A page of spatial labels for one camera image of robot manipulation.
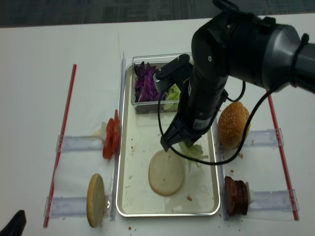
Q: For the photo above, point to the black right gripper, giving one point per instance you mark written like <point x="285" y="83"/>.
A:
<point x="202" y="95"/>

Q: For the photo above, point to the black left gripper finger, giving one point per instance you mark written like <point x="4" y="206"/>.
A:
<point x="16" y="225"/>

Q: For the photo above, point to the lettuce piece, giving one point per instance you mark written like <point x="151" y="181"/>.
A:
<point x="194" y="151"/>

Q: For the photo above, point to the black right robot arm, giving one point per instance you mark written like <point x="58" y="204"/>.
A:
<point x="234" y="43"/>

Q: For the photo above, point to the green lettuce leaves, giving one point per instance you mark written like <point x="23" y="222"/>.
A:
<point x="173" y="94"/>

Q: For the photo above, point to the brown meat patties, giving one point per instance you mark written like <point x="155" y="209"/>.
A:
<point x="237" y="197"/>

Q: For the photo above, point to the red tomato slices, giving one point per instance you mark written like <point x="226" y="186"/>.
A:
<point x="111" y="141"/>

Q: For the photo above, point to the white tomato pusher block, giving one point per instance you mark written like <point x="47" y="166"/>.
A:
<point x="102" y="132"/>

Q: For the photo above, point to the left clear tomato track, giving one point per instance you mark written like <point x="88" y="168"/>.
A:
<point x="78" y="143"/>

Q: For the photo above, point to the flat bun slice on tray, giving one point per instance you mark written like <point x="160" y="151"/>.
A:
<point x="166" y="173"/>

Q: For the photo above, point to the silver metal tray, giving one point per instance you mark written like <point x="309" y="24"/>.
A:
<point x="200" y="192"/>

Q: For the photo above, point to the left clear bun track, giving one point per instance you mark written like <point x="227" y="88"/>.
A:
<point x="56" y="207"/>

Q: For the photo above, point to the clear bun track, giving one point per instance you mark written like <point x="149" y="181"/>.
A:
<point x="56" y="207"/>
<point x="264" y="138"/>

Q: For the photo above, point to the sesame burger bun tops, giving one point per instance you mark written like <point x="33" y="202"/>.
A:
<point x="231" y="124"/>

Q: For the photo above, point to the clear plastic salad container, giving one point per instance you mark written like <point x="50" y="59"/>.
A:
<point x="158" y="61"/>

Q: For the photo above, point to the purple cabbage leaves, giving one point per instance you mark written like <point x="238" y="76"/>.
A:
<point x="145" y="89"/>

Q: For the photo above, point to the right clear bun track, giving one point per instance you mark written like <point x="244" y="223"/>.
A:
<point x="264" y="138"/>

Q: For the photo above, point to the upright bun slice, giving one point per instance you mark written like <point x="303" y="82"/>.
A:
<point x="95" y="201"/>

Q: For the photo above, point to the right clear patty track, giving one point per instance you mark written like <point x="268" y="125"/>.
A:
<point x="284" y="200"/>

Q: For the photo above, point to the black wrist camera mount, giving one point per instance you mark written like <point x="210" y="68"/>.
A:
<point x="174" y="72"/>

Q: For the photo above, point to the left red plastic rail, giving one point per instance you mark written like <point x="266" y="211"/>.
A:
<point x="52" y="186"/>

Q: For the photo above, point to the red plastic rail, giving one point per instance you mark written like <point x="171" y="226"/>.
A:
<point x="52" y="186"/>
<point x="283" y="160"/>

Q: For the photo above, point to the right red plastic rail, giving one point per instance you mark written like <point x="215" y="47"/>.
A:
<point x="283" y="160"/>

